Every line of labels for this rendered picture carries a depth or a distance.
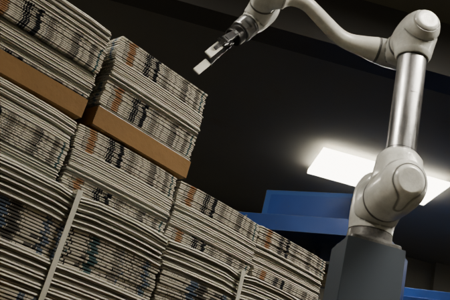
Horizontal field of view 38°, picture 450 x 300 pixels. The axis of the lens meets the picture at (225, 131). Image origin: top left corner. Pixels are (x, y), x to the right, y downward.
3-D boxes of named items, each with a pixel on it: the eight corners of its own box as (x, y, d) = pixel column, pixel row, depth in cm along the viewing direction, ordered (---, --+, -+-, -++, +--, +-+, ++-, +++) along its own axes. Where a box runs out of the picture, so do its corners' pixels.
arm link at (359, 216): (383, 245, 236) (391, 189, 245) (404, 233, 219) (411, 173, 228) (340, 233, 235) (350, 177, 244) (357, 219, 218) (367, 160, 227)
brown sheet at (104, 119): (187, 178, 157) (191, 162, 158) (92, 122, 140) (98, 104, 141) (96, 189, 183) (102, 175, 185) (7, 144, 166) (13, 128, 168)
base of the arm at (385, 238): (380, 264, 238) (382, 249, 240) (402, 250, 218) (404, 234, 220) (331, 250, 237) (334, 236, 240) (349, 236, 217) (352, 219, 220)
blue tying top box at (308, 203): (353, 226, 374) (358, 193, 382) (259, 219, 405) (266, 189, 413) (375, 252, 408) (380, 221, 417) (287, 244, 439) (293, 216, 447)
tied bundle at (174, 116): (187, 181, 156) (211, 98, 166) (90, 124, 139) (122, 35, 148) (96, 192, 183) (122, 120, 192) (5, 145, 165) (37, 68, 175)
